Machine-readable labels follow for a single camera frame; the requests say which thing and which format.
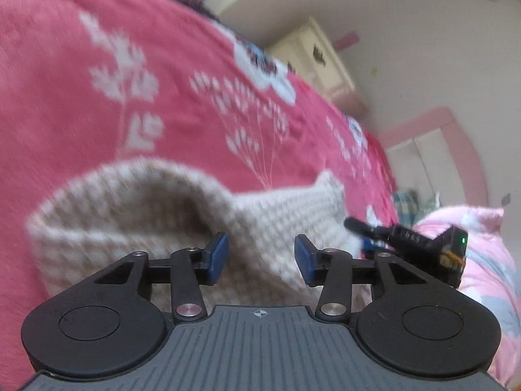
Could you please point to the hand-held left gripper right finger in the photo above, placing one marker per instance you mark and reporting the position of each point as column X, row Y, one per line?
column 305, row 260

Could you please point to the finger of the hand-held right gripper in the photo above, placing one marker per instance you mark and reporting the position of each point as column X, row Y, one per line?
column 366, row 230
column 372, row 248

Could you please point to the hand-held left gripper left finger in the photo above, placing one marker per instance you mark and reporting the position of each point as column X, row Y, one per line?
column 215, row 258

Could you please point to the beige houndstooth coat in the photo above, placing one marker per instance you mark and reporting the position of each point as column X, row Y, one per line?
column 122, row 211

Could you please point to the plaid cloth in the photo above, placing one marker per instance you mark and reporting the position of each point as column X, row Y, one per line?
column 411, row 207

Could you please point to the pink headboard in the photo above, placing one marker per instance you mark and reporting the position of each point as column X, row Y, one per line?
column 460, row 138

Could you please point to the purple cup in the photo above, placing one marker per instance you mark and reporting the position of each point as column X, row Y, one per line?
column 346, row 41

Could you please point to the cream nightstand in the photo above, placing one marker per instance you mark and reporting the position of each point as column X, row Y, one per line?
column 301, row 49

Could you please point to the pink floral blanket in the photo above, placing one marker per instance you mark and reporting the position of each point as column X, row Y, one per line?
column 61, row 89

